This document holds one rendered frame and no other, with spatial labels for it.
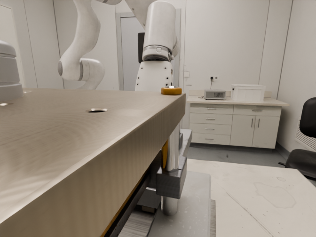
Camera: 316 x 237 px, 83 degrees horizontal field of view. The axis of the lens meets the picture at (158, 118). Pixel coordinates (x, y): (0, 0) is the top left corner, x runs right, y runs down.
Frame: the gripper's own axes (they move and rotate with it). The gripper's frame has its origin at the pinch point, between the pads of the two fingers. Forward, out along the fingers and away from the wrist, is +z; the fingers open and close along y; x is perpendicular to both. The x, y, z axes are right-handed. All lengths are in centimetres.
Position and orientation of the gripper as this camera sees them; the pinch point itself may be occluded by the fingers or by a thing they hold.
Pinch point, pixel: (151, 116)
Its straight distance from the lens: 49.8
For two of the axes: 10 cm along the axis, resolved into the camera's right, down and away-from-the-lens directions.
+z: -1.0, 9.9, -0.9
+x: -2.7, -1.1, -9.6
